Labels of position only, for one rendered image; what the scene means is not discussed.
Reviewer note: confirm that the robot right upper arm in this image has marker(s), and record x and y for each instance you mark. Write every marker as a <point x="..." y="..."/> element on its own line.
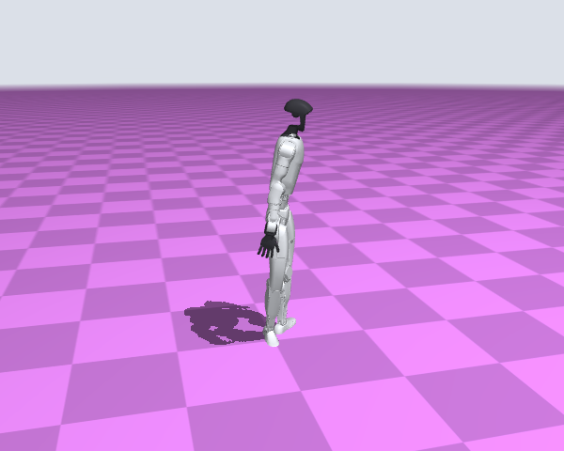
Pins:
<point x="285" y="155"/>

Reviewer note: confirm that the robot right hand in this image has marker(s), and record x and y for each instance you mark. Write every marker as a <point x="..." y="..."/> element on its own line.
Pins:
<point x="268" y="242"/>

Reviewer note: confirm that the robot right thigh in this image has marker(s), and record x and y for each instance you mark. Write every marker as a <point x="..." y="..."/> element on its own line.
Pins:
<point x="279" y="260"/>

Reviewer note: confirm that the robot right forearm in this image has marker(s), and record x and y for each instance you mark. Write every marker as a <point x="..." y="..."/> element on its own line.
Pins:
<point x="274" y="206"/>

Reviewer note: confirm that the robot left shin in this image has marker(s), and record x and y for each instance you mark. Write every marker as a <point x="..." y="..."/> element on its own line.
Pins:
<point x="285" y="296"/>

